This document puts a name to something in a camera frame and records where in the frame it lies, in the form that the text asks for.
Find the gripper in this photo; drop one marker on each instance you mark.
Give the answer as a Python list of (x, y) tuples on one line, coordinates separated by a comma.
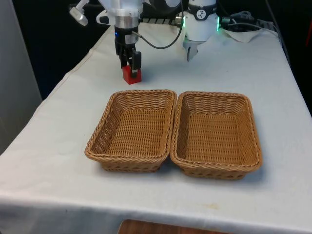
[(122, 34)]

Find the brown wicker basket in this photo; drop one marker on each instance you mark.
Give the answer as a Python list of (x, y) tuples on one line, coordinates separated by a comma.
[(136, 126), (214, 131)]

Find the red cube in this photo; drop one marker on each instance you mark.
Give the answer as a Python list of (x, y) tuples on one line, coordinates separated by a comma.
[(126, 74)]

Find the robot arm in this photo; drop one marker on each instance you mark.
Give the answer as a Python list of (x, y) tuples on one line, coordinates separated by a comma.
[(200, 28)]

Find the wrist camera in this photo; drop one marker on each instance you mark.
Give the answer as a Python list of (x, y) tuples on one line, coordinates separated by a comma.
[(80, 15)]

